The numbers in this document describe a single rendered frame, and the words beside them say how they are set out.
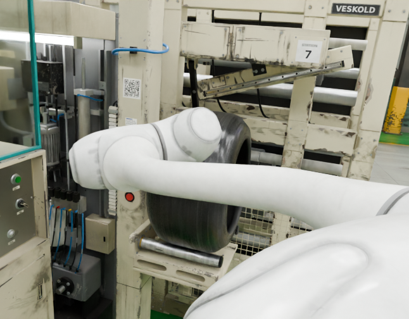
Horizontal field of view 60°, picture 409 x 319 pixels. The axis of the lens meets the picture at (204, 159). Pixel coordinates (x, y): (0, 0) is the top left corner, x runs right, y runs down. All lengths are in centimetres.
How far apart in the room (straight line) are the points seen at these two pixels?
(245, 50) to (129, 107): 52
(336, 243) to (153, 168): 39
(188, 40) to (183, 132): 95
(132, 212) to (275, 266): 138
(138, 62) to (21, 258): 84
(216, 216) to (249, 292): 104
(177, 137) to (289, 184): 29
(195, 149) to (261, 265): 51
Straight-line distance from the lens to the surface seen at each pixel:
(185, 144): 66
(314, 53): 148
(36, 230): 160
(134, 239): 145
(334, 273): 17
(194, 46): 157
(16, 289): 154
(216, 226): 123
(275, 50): 149
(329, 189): 41
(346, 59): 162
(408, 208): 36
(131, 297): 177
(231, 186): 47
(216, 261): 139
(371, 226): 21
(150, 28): 137
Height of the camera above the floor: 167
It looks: 17 degrees down
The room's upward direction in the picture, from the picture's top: 5 degrees clockwise
